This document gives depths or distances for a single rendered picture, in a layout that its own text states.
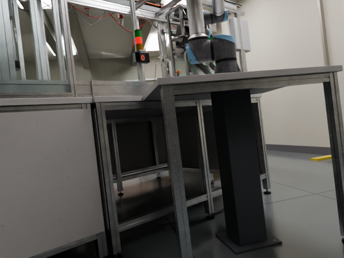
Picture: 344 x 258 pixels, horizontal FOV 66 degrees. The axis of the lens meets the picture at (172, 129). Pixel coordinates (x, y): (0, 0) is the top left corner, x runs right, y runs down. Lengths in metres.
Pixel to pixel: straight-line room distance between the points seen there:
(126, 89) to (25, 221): 0.84
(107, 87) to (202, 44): 0.57
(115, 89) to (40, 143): 0.51
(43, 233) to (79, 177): 0.28
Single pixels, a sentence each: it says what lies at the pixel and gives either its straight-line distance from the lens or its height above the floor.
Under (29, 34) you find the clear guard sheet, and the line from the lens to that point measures 1.47.
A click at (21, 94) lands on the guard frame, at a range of 1.37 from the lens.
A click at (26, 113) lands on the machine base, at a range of 1.34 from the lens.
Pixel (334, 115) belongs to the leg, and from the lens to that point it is 1.48.
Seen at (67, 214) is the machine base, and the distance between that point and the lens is 1.40.
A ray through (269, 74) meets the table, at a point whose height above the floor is 0.84.
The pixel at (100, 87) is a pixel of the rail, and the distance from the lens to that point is 1.53.
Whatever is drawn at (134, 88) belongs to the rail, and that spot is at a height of 0.92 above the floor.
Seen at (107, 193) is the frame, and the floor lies 0.36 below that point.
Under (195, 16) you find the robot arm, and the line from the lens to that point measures 1.53.
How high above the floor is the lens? 0.65
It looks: level
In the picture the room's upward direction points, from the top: 7 degrees counter-clockwise
